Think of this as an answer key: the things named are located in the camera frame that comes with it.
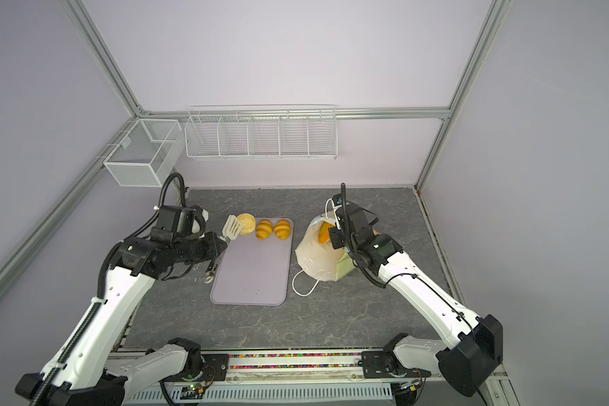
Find long golden pastry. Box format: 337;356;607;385
318;221;336;245

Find white kitchen tongs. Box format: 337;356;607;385
205;215;242;284

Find floral paper bag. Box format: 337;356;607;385
291;214;356;297

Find round sesame bun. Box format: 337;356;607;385
237;213;256;236

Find yellow twisted bread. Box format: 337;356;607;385
273;219;292;240
255;219;273;240

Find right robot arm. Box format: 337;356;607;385
330;194;503;397

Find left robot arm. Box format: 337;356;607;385
15;206;244;405

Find lavender tray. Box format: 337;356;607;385
210;218;294;306

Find white mesh box basket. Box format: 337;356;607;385
104;118;185;188

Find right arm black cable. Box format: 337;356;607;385
337;182;480;341

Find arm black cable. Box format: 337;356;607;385
337;182;480;341
27;172;189;406

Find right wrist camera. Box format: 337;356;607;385
322;198;343;230

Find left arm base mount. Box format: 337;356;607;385
164;353;230;382

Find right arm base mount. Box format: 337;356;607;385
358;350;431;379

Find aluminium front rail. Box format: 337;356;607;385
78;347;511;387

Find white wire basket rack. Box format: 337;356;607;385
184;104;338;160

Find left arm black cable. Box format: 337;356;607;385
27;172;189;406

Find aluminium frame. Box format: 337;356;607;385
0;1;510;303

